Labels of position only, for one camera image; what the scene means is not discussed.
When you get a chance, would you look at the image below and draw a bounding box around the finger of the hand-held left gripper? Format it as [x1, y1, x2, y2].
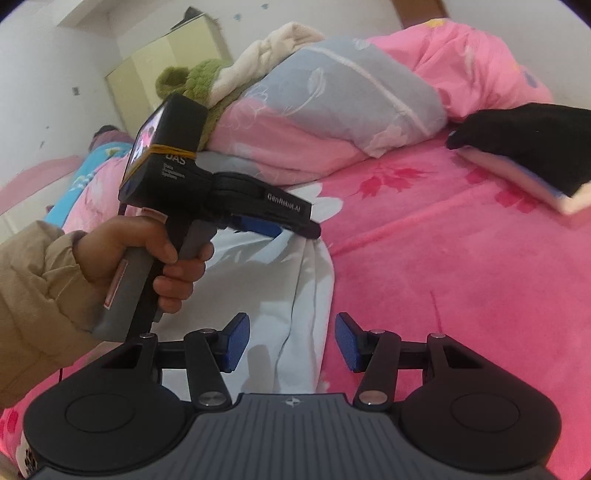
[288, 218, 322, 241]
[231, 216, 296, 241]

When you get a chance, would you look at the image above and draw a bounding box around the green and cream fleece garment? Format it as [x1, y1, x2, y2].
[154, 23, 325, 139]

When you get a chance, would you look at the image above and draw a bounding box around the pink and cream headboard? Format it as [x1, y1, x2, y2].
[0, 154, 85, 241]

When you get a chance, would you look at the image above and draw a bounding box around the white sweatshirt with orange print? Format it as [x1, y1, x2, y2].
[129, 220, 336, 398]

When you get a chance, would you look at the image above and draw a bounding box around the cream wardrobe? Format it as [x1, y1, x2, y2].
[104, 13, 232, 134]

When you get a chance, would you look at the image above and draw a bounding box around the pink and grey floral duvet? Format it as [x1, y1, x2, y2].
[60, 18, 555, 232]

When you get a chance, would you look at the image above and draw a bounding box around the person's left forearm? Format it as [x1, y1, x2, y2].
[0, 220, 108, 409]

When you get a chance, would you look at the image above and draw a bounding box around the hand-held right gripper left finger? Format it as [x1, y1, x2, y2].
[99, 312, 251, 411]

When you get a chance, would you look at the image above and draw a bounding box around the blue patterned quilt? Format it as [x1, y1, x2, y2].
[46, 141, 136, 227]

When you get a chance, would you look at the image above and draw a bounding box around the person's left hand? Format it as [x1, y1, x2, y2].
[73, 216, 216, 315]

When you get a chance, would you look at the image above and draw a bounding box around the black folded garment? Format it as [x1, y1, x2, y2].
[445, 102, 591, 197]

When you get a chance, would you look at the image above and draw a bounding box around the cream folded garment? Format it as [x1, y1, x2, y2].
[455, 145, 591, 215]

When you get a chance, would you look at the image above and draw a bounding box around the pink floral bed sheet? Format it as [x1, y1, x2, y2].
[0, 136, 591, 480]

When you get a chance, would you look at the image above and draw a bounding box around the dark purple cloth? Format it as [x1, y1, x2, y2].
[90, 126, 133, 149]

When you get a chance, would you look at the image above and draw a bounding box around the brown wooden door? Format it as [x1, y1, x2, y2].
[397, 0, 451, 25]

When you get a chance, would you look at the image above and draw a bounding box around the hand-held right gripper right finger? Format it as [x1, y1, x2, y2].
[335, 312, 488, 411]

